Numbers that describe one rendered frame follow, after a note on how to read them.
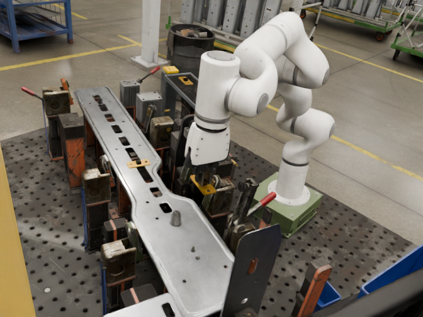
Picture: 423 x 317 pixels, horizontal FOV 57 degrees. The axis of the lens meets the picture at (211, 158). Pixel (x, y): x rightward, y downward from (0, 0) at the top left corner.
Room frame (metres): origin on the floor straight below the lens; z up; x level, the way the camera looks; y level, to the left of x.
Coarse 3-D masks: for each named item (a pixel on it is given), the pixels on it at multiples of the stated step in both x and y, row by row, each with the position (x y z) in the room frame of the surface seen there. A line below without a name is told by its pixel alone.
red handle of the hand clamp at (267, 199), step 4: (272, 192) 0.94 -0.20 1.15; (268, 196) 0.93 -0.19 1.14; (272, 196) 0.93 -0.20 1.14; (264, 200) 0.92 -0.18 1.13; (268, 200) 0.92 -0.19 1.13; (272, 200) 0.93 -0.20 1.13; (256, 204) 0.92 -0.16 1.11; (260, 204) 0.91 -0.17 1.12; (264, 204) 0.91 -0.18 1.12; (252, 208) 0.91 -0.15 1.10; (256, 208) 0.90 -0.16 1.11; (260, 208) 0.91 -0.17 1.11; (248, 212) 0.90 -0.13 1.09; (252, 212) 0.90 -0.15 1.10; (248, 216) 0.89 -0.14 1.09; (236, 220) 0.88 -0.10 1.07
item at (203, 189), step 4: (192, 176) 0.82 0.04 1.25; (192, 180) 0.81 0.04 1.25; (204, 180) 0.80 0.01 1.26; (196, 184) 0.79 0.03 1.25; (204, 184) 0.79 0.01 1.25; (208, 184) 0.80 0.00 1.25; (200, 188) 0.78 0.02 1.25; (204, 188) 0.78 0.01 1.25; (208, 188) 0.78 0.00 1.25; (212, 188) 0.78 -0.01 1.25; (204, 192) 0.76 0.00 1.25; (208, 192) 0.76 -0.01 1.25; (212, 192) 0.77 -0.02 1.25
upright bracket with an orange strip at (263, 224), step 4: (264, 208) 0.81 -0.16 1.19; (268, 208) 0.80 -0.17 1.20; (264, 212) 0.80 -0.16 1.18; (268, 212) 0.79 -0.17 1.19; (272, 212) 0.79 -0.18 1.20; (264, 216) 0.80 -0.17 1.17; (268, 216) 0.79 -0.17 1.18; (272, 216) 0.79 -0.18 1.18; (264, 220) 0.80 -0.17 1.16; (268, 220) 0.79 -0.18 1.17; (260, 224) 0.81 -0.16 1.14; (264, 224) 0.79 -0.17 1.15; (268, 224) 0.79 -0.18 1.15; (260, 228) 0.80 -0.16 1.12; (252, 260) 0.80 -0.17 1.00; (256, 260) 0.79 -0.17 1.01; (252, 264) 0.80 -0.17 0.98; (252, 268) 0.79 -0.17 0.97; (248, 272) 0.80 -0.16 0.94
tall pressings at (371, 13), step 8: (312, 0) 8.66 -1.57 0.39; (320, 0) 8.89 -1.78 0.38; (328, 0) 8.49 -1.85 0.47; (336, 0) 8.88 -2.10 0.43; (344, 0) 8.53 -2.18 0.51; (352, 0) 8.74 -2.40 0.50; (360, 0) 8.36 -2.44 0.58; (368, 0) 8.57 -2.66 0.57; (376, 0) 8.19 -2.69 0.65; (328, 8) 8.52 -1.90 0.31; (344, 8) 8.52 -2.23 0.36; (352, 8) 8.49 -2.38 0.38; (360, 8) 8.36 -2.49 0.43; (368, 8) 8.24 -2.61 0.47; (376, 8) 8.19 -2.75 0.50; (368, 16) 8.20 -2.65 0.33; (376, 16) 8.38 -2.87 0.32
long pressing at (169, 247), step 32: (96, 128) 1.39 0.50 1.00; (128, 128) 1.43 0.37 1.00; (128, 160) 1.20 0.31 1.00; (160, 160) 1.23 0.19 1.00; (128, 192) 1.02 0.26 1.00; (160, 224) 0.89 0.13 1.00; (192, 224) 0.91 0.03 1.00; (160, 256) 0.76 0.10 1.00; (192, 256) 0.78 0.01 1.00; (224, 256) 0.80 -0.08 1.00; (192, 288) 0.67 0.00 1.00; (224, 288) 0.68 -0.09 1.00
